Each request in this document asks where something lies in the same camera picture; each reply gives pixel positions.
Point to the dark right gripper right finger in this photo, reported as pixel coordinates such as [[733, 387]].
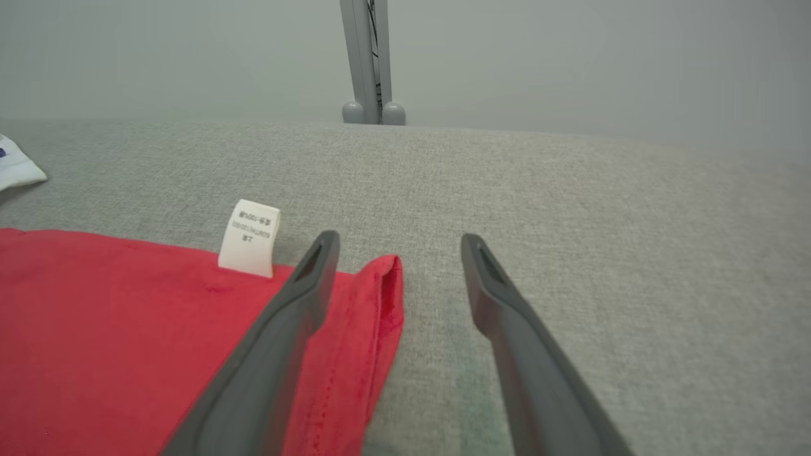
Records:
[[532, 380]]

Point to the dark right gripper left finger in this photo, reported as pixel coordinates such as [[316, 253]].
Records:
[[272, 354]]

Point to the red jersey with white trim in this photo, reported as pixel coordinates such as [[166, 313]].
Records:
[[127, 329]]

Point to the grey metal partition post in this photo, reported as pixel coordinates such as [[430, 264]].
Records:
[[358, 50], [383, 50]]

